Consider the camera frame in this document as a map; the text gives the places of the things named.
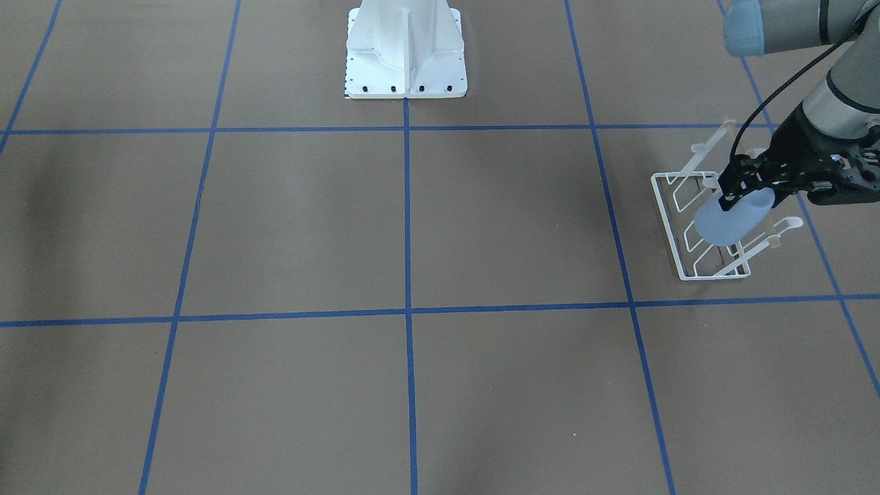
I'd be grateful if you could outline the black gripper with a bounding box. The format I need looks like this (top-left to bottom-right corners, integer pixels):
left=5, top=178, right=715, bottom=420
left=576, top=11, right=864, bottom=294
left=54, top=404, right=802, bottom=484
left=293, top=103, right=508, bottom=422
left=718, top=110, right=879, bottom=210

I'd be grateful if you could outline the blue plastic cup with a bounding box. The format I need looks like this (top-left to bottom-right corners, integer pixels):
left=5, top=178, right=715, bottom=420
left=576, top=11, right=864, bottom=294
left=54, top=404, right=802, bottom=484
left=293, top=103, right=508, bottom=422
left=694, top=188, right=776, bottom=245

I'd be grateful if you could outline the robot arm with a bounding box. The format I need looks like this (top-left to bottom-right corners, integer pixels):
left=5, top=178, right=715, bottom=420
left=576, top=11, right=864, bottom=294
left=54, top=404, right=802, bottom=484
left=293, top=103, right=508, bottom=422
left=718, top=1, right=878, bottom=211

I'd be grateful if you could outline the white wire cup holder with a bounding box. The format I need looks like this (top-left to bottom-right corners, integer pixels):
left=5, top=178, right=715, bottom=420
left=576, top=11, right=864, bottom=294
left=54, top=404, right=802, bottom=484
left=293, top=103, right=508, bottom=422
left=650, top=120, right=804, bottom=281

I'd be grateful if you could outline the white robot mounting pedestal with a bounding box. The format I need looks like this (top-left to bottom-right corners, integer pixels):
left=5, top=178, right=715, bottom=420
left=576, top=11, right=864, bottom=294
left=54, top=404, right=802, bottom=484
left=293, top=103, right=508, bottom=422
left=344, top=1, right=468, bottom=100

